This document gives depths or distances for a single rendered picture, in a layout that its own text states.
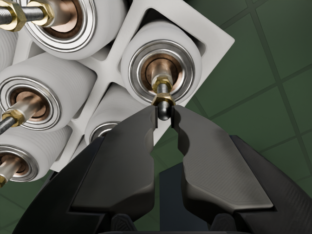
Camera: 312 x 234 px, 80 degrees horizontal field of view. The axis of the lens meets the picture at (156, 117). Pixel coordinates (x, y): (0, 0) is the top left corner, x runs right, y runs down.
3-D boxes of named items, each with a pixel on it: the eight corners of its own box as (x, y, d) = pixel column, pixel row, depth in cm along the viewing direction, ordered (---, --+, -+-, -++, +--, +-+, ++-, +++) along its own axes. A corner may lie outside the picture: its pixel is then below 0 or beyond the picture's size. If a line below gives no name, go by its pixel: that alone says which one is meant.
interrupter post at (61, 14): (76, 22, 19) (62, 25, 16) (55, 28, 19) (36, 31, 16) (66, -5, 18) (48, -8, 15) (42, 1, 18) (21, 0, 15)
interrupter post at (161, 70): (159, 87, 22) (159, 99, 20) (146, 71, 22) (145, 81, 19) (176, 75, 22) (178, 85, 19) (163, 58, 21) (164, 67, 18)
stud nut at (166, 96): (178, 106, 15) (179, 111, 15) (160, 115, 16) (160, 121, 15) (165, 87, 15) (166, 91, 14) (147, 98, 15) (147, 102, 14)
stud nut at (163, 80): (174, 88, 19) (175, 92, 18) (159, 96, 19) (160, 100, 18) (164, 72, 18) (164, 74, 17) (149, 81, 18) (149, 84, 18)
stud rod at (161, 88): (168, 81, 20) (173, 117, 13) (160, 85, 20) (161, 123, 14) (163, 73, 20) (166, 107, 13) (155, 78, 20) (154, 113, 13)
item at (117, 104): (107, 106, 44) (80, 161, 28) (113, 67, 39) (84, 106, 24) (147, 115, 45) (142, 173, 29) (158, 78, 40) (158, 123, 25)
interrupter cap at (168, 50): (156, 113, 24) (156, 116, 24) (114, 68, 21) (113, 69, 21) (206, 78, 22) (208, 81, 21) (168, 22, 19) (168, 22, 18)
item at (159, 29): (155, 78, 40) (154, 124, 25) (125, 41, 37) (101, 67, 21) (193, 49, 37) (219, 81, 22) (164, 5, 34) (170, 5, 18)
